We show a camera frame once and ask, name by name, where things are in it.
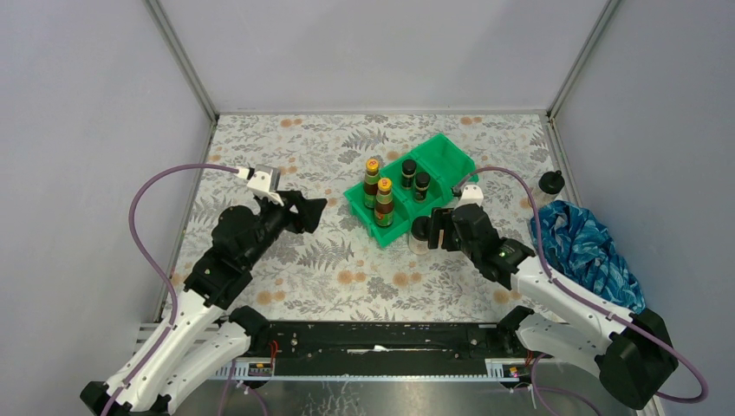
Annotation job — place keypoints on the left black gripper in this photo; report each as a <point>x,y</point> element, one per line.
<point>309,211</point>

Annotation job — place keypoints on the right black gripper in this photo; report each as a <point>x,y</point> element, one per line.
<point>434,227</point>

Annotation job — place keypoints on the large clear black lid jar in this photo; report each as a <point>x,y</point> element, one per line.
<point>418,236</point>

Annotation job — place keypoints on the green cap chili sauce bottle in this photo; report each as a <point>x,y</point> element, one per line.
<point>384,203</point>

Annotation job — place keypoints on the small black cap spice jar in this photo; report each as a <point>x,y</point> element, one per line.
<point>408,171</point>

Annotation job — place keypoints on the yellow cap sauce bottle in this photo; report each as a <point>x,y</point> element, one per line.
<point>370,182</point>

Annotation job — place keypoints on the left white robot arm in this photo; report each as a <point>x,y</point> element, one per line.
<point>165,371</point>

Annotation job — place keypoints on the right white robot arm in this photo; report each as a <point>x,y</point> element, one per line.
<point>627,352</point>

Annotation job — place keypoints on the green bin near section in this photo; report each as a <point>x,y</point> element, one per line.
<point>403,216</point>

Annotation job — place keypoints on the right clear black lid jar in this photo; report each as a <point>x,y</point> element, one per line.
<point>549,186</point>

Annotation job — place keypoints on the blue patterned cloth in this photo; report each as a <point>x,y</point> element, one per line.
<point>578,245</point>

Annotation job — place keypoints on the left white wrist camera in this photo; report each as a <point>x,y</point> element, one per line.
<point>262,181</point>

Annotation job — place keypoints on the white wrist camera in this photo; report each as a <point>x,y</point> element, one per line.
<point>262,181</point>
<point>468,194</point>

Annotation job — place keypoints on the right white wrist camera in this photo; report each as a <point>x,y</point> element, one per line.
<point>468,194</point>

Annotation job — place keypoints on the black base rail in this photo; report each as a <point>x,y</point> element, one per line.
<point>405,341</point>

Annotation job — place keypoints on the white slotted cable duct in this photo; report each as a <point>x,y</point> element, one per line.
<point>379,370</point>

